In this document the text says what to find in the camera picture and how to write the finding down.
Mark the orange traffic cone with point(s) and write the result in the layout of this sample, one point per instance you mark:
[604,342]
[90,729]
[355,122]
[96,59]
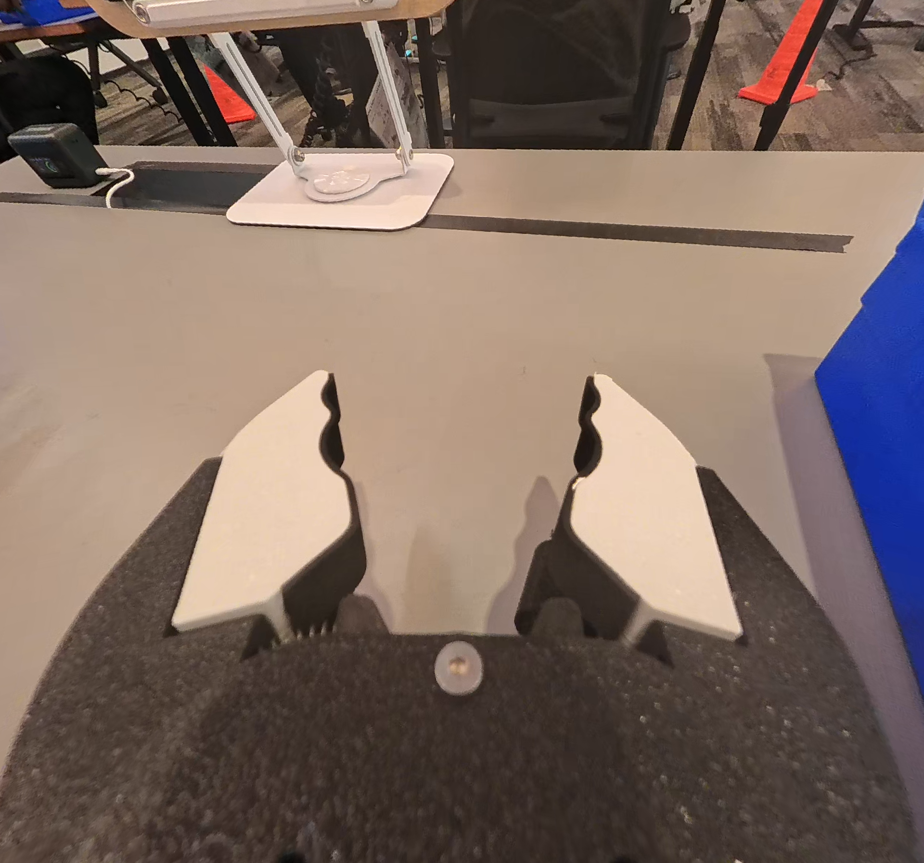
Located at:
[234,101]
[790,47]

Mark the small black cube device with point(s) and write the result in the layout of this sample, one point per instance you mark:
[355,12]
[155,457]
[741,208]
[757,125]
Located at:
[54,155]

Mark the blue plastic bin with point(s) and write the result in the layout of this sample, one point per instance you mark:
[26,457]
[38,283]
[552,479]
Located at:
[881,444]

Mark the white paper tag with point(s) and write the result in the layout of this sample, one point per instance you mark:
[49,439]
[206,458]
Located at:
[386,101]

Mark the black mesh office chair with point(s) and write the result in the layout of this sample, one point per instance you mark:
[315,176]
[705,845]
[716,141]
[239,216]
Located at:
[563,25]

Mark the small blue background bin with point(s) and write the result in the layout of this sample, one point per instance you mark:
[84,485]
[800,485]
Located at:
[43,0]

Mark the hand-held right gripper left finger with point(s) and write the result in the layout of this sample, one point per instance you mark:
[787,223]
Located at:
[274,516]

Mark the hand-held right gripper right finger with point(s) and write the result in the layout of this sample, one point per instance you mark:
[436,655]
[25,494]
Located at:
[642,516]

